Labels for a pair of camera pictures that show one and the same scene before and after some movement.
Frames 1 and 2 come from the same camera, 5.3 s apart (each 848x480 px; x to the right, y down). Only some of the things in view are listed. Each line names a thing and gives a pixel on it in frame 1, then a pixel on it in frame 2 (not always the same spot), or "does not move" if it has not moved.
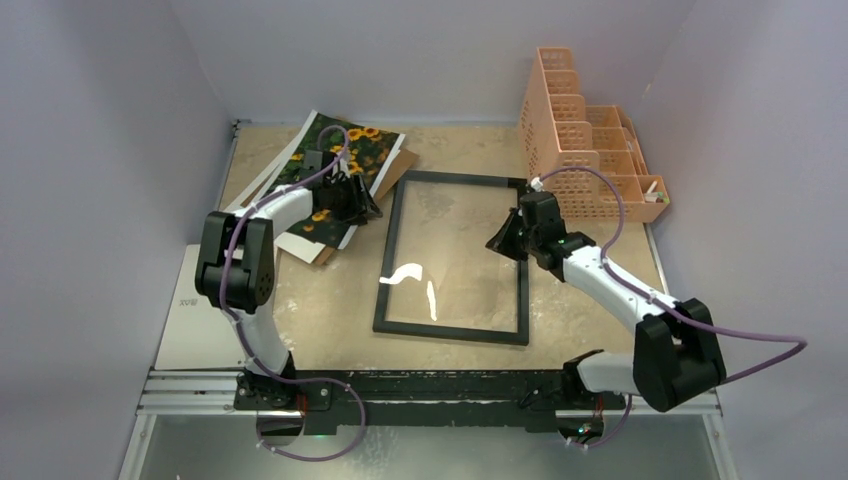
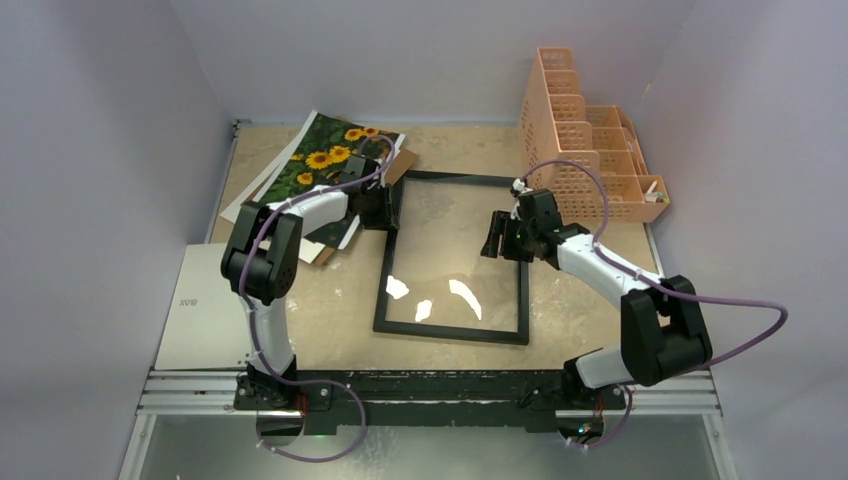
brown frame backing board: [402, 162] does not move
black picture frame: [381, 325] does not move
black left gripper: [361, 205] → [384, 219]
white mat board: [291, 242] does not move
